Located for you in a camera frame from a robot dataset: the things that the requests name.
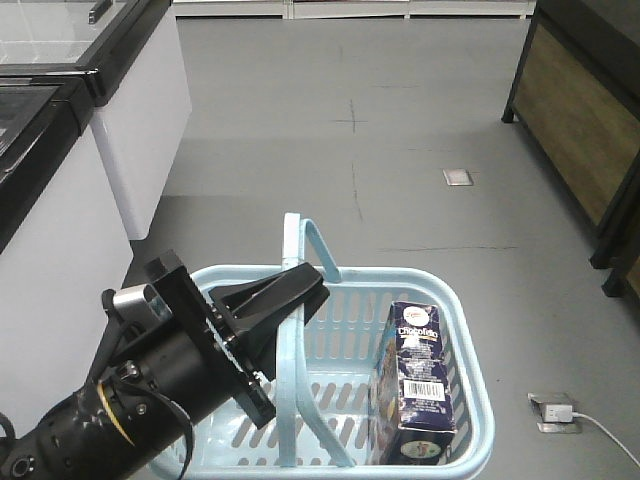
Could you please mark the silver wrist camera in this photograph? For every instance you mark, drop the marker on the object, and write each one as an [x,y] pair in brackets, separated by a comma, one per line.
[141,305]

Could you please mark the steel floor socket plate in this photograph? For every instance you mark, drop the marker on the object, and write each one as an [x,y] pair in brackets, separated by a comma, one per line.
[458,177]

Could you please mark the open floor socket box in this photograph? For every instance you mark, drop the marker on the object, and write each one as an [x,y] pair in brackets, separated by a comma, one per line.
[537,399]

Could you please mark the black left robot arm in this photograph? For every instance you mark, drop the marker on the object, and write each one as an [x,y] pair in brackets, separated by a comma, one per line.
[109,428]

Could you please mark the white power adapter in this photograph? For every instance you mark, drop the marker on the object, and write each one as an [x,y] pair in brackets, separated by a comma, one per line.
[557,412]

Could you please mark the white chest freezer far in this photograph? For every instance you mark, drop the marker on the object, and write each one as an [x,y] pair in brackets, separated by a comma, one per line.
[128,53]

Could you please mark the wooden black-framed display stand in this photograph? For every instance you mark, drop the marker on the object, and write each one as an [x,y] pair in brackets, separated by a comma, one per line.
[576,93]

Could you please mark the white chest freezer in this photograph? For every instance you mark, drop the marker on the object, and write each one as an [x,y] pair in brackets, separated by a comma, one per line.
[62,244]
[128,53]

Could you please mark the white chest freezer near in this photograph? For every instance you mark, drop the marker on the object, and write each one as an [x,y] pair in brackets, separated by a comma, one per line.
[62,244]

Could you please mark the white store shelving unit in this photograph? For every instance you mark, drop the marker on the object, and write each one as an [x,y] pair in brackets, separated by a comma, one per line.
[352,9]

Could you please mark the blue Chocofello cookie box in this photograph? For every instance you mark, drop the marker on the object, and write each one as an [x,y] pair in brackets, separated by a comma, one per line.
[410,410]

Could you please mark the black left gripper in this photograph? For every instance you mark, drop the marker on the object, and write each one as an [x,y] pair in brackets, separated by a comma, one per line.
[210,340]

